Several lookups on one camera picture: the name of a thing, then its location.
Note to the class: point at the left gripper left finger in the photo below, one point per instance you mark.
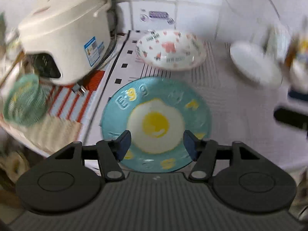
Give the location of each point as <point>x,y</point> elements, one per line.
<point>109,154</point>

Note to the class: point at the green plastic basket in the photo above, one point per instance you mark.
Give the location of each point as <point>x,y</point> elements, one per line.
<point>26,102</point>

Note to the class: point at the red striped cloth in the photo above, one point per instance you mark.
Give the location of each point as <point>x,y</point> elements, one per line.
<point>65,104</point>

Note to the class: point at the blue fried egg plate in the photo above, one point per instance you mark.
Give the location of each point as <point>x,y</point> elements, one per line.
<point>156,111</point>

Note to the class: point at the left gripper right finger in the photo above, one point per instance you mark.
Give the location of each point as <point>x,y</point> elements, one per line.
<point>205,153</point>

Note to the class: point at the striped table mat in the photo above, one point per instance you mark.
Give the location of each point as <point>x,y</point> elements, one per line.
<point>240,111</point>

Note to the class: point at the white rice cooker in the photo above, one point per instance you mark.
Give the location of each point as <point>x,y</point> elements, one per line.
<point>66,39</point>

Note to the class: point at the pink rabbit carrot plate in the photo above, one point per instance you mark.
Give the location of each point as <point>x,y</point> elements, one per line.
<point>171,50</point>

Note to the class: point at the blue wall sticker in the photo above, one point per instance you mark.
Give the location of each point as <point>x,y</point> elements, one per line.
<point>155,15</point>

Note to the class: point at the yellow label oil bottle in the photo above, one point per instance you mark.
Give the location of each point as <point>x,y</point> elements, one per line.
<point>298,66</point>

